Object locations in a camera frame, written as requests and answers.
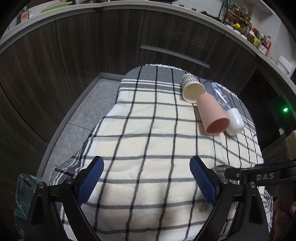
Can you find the checkered white grey cloth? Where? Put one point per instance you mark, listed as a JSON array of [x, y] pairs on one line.
[[146, 191]]

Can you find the grey drawer handle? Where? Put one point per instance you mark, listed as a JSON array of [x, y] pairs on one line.
[[175, 54]]

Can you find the patterned paper cup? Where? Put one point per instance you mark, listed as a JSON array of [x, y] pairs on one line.
[[191, 88]]

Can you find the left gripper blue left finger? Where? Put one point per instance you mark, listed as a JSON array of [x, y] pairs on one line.
[[43, 221]]

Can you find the red label sauce bottle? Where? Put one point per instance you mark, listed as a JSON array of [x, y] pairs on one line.
[[265, 45]]

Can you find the person's right hand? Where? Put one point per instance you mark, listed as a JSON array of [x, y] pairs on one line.
[[281, 218]]

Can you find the black spice rack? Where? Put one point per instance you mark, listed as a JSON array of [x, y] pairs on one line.
[[232, 16]]

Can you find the green plastic bag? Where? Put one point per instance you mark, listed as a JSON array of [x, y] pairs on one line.
[[25, 188]]

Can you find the white bowl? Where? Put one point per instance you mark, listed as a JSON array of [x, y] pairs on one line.
[[285, 66]]

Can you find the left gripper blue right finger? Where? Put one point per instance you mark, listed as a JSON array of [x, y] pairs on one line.
[[238, 212]]

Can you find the clear bottle with white cap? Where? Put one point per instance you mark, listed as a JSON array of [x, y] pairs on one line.
[[236, 123]]

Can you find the pink plastic cup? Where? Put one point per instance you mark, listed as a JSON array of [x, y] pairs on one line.
[[213, 117]]

